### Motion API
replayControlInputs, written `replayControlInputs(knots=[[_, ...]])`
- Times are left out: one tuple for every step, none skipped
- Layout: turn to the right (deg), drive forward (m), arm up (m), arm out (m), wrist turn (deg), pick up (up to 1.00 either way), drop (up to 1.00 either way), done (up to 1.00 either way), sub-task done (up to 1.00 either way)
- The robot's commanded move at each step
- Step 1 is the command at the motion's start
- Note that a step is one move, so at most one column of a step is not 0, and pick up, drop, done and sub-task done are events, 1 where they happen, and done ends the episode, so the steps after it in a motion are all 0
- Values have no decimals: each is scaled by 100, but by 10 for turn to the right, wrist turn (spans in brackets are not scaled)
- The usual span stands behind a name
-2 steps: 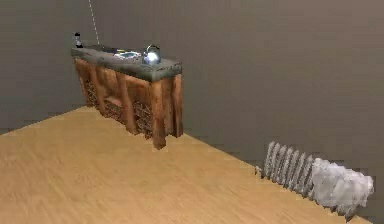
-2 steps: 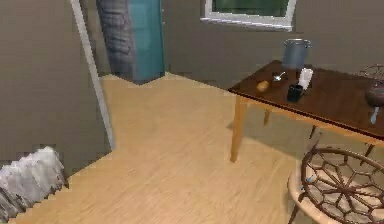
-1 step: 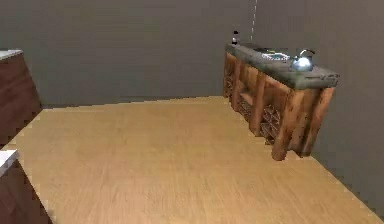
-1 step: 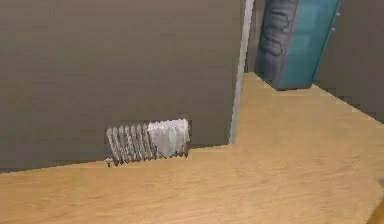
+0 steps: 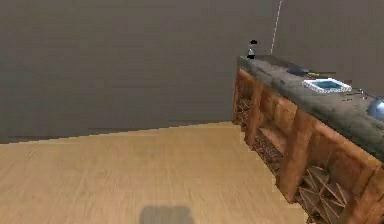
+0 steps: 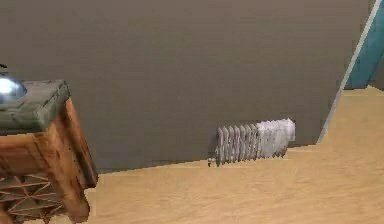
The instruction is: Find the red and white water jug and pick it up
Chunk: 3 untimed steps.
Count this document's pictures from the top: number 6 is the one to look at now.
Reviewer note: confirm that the white ribbed radiator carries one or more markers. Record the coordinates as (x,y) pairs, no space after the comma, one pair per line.
(253,141)

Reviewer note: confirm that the wooden cabinet with grey top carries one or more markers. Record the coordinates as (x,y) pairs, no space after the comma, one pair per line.
(50,150)

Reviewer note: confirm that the shiny silver bowl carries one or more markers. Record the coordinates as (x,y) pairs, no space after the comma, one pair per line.
(9,89)

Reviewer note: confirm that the teal room door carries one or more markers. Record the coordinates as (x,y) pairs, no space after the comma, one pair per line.
(368,56)

